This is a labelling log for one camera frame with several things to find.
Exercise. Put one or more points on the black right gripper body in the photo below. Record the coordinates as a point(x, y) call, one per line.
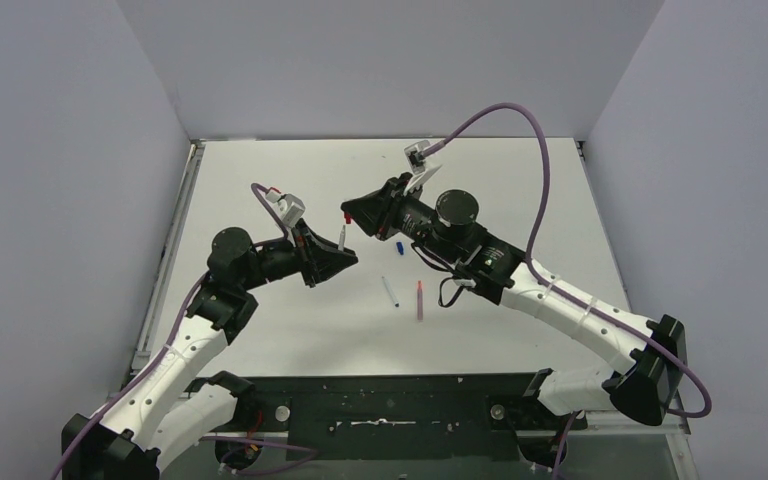
point(408, 215)

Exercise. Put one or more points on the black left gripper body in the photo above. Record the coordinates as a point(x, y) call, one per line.
point(308, 252)

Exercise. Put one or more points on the white red marker pen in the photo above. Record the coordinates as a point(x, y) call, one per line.
point(342, 238)

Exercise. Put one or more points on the white blue marker pen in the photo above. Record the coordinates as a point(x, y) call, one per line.
point(390, 291)

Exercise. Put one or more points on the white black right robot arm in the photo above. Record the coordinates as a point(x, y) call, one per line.
point(638, 373)

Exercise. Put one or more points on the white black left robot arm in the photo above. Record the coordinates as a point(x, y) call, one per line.
point(214, 312)

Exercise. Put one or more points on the pink marker pen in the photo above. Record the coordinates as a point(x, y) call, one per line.
point(419, 297)

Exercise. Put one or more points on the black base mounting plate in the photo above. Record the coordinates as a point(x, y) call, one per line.
point(402, 417)

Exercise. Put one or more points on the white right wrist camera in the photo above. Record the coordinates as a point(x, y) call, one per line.
point(421, 168)

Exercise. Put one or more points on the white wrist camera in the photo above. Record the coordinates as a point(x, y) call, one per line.
point(421, 168)
point(290, 209)

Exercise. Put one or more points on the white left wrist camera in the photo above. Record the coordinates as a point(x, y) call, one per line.
point(290, 209)

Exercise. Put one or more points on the left side aluminium rail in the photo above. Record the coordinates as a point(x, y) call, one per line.
point(153, 313)

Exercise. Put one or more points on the aluminium frame rail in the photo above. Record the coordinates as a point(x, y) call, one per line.
point(629, 424)

